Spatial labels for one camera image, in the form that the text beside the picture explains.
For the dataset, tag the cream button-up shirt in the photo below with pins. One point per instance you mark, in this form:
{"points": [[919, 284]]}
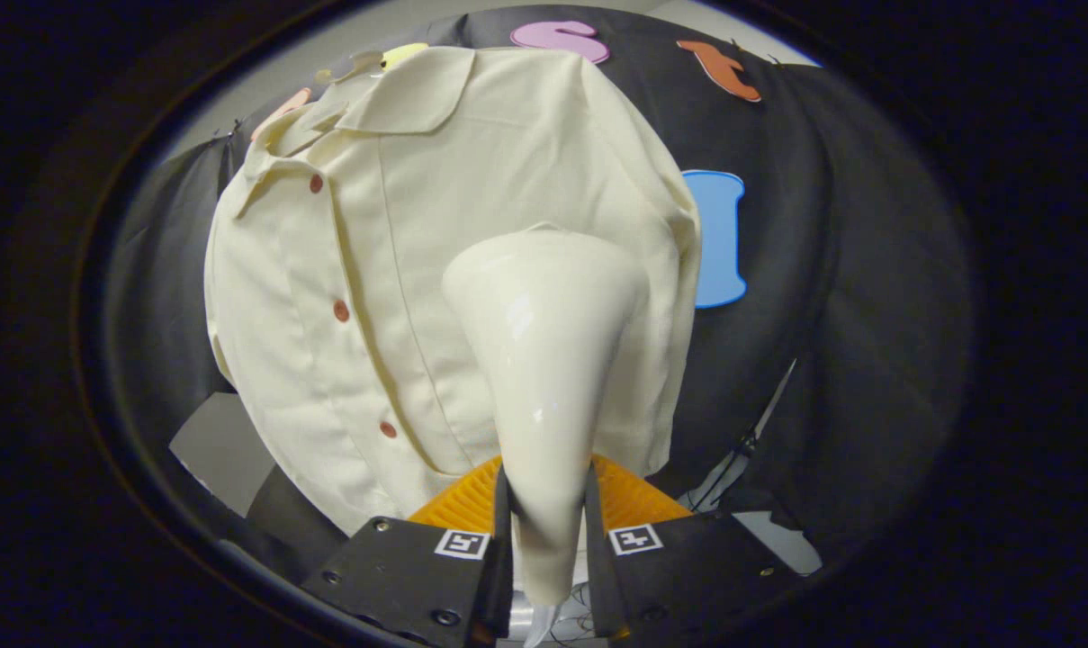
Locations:
{"points": [[346, 234]]}

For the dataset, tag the metal stand pole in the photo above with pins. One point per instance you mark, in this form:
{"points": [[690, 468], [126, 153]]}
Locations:
{"points": [[749, 436]]}

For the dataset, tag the grey cabinet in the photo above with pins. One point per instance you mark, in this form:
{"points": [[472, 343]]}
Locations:
{"points": [[224, 450]]}

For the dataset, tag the black backdrop cloth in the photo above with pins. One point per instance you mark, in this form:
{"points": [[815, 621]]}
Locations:
{"points": [[849, 270]]}

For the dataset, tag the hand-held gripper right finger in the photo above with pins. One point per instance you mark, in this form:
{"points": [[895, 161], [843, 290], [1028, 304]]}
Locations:
{"points": [[687, 576]]}

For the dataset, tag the white plastic clothes hanger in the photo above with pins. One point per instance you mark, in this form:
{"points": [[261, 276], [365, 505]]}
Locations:
{"points": [[359, 65]]}

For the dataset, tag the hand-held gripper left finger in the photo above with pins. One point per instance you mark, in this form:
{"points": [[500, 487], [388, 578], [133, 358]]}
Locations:
{"points": [[418, 576]]}

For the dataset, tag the white garment steamer head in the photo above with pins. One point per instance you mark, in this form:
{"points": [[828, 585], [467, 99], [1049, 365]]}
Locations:
{"points": [[544, 360]]}

